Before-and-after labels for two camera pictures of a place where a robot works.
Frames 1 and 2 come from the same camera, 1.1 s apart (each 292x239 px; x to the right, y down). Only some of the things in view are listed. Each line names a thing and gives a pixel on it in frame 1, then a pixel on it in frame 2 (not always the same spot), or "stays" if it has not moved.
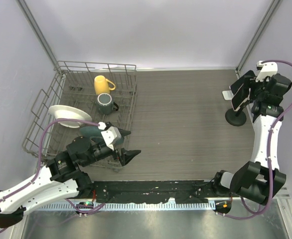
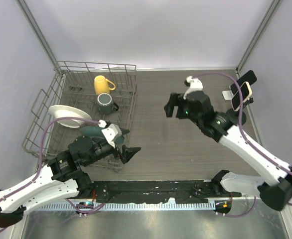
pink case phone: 241,96 stays
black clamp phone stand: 237,118 stays
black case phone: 237,85 stays
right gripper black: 253,84 → 176,99
